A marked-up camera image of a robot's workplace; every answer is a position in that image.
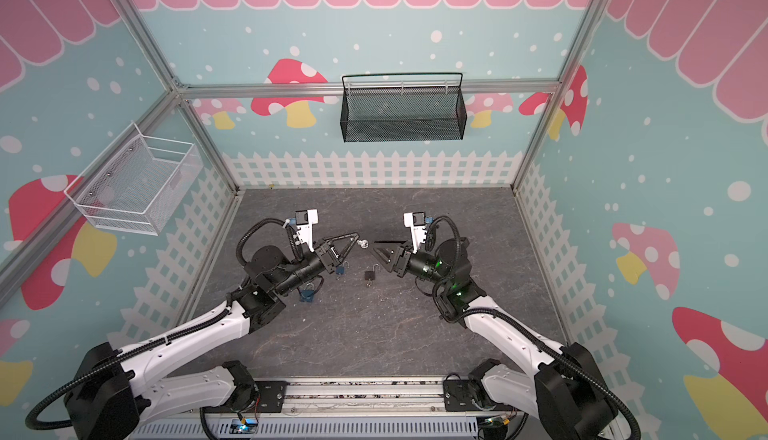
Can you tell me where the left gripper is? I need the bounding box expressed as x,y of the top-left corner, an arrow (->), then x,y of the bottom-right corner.
274,232 -> 361,297

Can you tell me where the black padlock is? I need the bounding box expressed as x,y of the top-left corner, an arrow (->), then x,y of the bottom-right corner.
364,264 -> 381,288

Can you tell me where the blue padlock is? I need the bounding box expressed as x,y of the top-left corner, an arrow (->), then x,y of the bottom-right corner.
298,283 -> 316,303

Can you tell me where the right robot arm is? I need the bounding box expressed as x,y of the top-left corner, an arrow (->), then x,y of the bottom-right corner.
369,239 -> 620,439

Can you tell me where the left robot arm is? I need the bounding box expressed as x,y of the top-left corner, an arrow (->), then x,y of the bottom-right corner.
61,232 -> 359,439

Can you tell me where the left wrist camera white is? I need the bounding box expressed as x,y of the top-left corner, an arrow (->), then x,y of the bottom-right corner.
284,209 -> 318,252

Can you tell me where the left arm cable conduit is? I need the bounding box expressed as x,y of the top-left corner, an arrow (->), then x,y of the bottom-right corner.
25,217 -> 301,431

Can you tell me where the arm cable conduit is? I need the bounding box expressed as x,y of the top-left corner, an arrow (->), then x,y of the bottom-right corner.
25,217 -> 301,431
428,215 -> 642,440

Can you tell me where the black mesh wall basket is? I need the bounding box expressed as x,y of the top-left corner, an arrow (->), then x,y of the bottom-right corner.
340,72 -> 468,143

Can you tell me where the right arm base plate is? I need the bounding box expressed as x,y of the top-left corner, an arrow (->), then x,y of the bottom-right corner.
442,376 -> 517,412

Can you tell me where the aluminium front rail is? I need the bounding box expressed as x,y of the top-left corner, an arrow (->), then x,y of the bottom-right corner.
113,375 -> 619,420

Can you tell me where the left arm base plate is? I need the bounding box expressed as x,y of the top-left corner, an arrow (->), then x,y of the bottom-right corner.
205,380 -> 288,414

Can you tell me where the white mesh wall basket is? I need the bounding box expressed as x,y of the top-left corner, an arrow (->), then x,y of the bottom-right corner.
64,124 -> 204,236

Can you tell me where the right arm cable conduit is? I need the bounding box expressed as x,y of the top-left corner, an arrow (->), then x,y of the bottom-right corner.
428,215 -> 642,440

